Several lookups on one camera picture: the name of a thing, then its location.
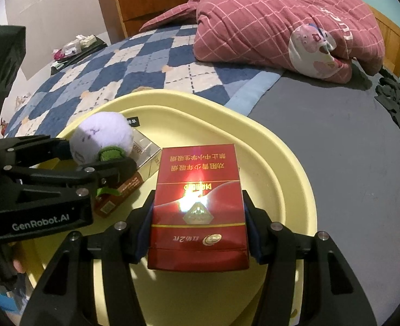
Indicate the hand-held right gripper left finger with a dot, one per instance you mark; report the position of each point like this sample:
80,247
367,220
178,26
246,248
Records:
142,232

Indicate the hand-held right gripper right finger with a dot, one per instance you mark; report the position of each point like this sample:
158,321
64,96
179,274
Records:
254,237

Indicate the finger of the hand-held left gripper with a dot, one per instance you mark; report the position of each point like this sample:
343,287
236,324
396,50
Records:
33,147
67,176

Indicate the purple plush ball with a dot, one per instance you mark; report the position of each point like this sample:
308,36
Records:
98,132

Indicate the red cigarette box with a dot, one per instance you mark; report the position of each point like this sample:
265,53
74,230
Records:
200,210

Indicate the yellow plastic tray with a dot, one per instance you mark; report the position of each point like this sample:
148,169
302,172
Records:
271,163

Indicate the person's left hand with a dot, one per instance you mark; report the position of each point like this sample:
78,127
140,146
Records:
18,265

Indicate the brown small box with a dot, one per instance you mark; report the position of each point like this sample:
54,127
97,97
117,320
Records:
115,204

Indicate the silver small box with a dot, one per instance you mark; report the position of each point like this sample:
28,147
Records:
146,152

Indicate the pink packet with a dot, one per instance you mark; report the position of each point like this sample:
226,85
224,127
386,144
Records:
64,53

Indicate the black nightstand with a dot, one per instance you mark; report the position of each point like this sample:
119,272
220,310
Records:
91,49

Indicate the white small box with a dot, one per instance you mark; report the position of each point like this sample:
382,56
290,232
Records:
84,40

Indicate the blue checkered blanket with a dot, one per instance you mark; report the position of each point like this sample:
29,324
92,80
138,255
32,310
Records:
135,57

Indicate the dark grey garment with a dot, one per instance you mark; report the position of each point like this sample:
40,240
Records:
395,98

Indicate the pink checkered quilt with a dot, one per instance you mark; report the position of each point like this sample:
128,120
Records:
254,23

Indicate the wooden headboard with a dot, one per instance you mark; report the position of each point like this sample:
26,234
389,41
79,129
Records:
390,37

